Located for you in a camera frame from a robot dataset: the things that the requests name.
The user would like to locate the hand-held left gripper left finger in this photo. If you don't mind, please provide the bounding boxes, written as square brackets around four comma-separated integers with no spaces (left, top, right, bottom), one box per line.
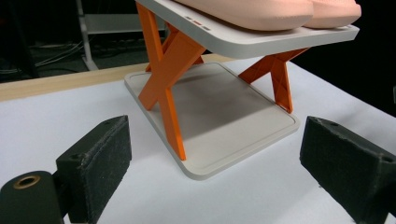
[55,115,133,224]

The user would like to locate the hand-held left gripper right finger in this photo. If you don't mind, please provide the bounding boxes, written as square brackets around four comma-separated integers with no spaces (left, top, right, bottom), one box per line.
[299,116,396,224]

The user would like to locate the white shoe rack orange legs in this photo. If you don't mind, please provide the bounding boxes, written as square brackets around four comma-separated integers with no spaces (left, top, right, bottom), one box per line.
[123,0,361,182]

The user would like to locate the pink slipper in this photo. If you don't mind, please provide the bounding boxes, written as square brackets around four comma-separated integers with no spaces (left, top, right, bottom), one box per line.
[303,0,362,30]
[173,0,315,32]

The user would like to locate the white table mat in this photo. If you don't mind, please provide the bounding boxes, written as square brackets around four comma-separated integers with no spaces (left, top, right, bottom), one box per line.
[0,56,396,224]

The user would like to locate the white metal stand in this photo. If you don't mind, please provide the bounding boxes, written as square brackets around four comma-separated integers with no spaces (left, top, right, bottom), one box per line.
[75,0,166,72]

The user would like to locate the bundle of floor cables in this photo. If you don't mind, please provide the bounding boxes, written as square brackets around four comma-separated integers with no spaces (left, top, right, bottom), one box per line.
[32,36,96,69]

